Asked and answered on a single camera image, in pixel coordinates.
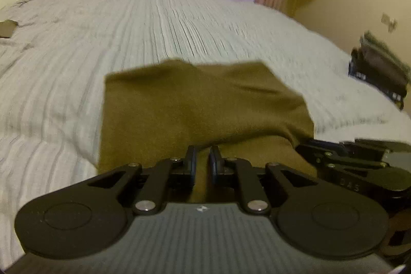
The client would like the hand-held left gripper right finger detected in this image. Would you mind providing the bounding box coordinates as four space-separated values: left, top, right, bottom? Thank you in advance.
209 146 334 215

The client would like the pile of dark clothes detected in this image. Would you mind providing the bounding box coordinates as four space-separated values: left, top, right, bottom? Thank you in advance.
348 31 411 109

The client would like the khaki grey garment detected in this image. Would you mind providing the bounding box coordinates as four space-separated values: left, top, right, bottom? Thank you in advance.
0 20 19 39

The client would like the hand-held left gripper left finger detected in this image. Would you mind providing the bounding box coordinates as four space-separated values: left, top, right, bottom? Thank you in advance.
69 146 197 215

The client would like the brown turtleneck top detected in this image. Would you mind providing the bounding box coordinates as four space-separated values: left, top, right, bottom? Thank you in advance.
98 60 317 202

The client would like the bed with striped sheet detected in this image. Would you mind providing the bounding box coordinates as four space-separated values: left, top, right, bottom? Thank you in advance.
0 0 411 265

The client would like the wall socket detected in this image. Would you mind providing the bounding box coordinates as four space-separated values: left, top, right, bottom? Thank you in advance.
381 13 398 33

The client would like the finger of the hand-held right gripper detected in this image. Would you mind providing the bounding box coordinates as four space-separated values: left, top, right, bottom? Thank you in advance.
295 144 387 180
305 138 411 155

